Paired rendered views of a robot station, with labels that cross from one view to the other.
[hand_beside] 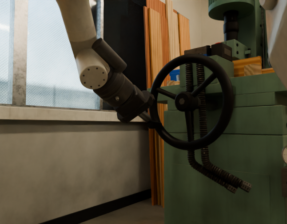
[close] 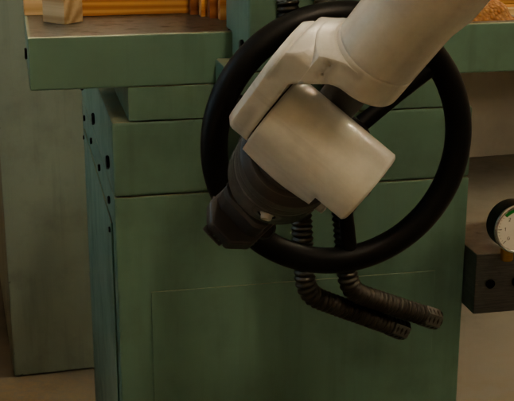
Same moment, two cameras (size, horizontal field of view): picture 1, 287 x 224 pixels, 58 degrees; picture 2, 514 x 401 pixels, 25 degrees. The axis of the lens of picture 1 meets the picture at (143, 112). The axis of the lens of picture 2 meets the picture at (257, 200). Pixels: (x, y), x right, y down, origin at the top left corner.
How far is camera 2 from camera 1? 0.94 m
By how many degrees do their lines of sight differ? 57
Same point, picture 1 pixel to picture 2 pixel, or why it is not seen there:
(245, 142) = (383, 201)
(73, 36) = (390, 95)
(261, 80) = not seen: hidden behind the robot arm
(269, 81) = (450, 46)
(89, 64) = (384, 159)
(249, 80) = not seen: hidden behind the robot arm
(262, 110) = (430, 119)
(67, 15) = (425, 54)
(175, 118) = (164, 148)
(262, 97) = (431, 85)
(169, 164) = (142, 297)
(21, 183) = not seen: outside the picture
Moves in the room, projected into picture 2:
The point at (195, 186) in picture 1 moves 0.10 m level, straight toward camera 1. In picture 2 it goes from (238, 339) to (294, 364)
